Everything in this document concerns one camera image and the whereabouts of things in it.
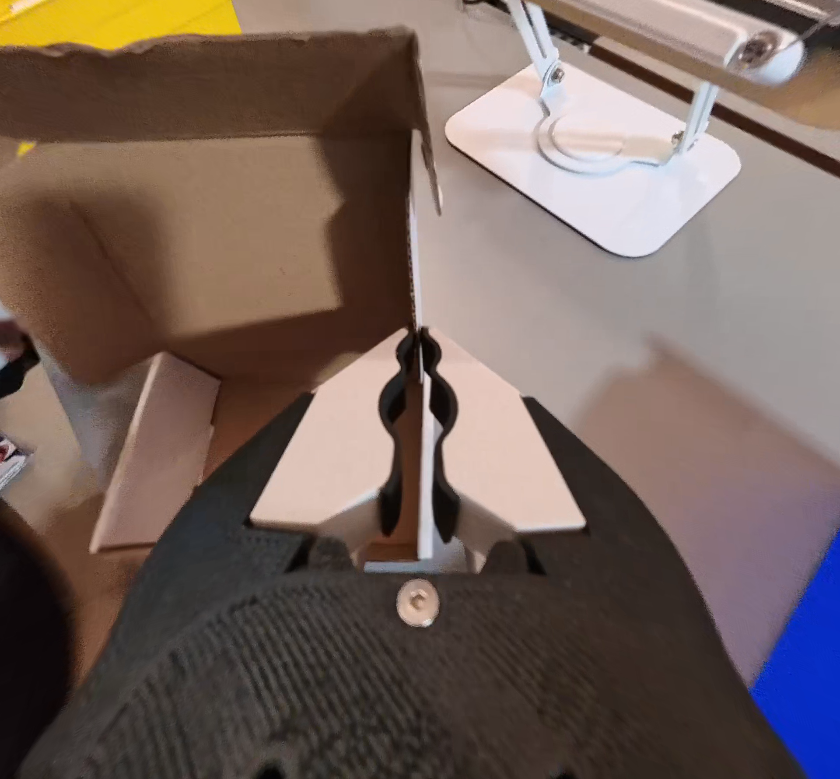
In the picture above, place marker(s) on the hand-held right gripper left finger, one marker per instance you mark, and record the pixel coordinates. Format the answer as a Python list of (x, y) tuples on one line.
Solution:
[(328, 464)]

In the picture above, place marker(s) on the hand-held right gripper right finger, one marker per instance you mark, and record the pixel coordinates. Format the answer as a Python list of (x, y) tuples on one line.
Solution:
[(505, 464)]

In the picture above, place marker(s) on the grey desk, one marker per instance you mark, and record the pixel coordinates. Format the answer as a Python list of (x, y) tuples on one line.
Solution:
[(656, 365)]

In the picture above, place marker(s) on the blue plastic bin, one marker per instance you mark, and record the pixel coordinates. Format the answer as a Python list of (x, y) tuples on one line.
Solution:
[(800, 661)]

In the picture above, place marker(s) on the wooden backing board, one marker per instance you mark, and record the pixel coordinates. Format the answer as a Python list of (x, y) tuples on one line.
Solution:
[(820, 103)]

